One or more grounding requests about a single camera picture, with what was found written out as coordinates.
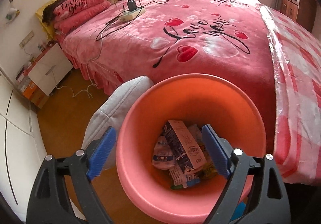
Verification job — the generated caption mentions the white milk carton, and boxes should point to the white milk carton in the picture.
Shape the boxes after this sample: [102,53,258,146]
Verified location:
[163,120,206,175]

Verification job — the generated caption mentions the crushed clear plastic bottle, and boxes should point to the crushed clear plastic bottle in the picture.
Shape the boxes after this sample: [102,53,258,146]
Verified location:
[152,136,175,170]

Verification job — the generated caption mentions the orange plastic trash bucket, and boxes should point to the orange plastic trash bucket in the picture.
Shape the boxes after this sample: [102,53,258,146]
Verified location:
[116,74,266,223]

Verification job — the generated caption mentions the white grey cushion stool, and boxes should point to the white grey cushion stool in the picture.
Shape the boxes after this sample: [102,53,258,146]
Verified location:
[82,76,154,171]

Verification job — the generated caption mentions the white bedside cabinet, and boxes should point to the white bedside cabinet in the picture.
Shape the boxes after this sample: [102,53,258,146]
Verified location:
[16,41,73,109]

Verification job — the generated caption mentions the red white checkered plastic cloth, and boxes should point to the red white checkered plastic cloth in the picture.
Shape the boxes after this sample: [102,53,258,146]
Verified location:
[260,5,320,185]

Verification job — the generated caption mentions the pink folded pillows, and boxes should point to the pink folded pillows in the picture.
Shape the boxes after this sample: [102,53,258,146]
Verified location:
[53,0,111,35]

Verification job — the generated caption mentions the pink love you bedspread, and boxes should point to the pink love you bedspread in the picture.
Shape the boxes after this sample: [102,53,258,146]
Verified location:
[56,0,276,150]

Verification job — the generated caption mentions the brown wooden dresser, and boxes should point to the brown wooden dresser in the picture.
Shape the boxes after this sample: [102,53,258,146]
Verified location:
[278,0,317,33]

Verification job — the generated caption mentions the white power strip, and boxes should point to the white power strip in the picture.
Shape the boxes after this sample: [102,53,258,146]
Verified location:
[119,7,146,21]

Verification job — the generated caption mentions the black charger with cable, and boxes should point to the black charger with cable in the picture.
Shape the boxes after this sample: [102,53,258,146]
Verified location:
[95,0,169,41]

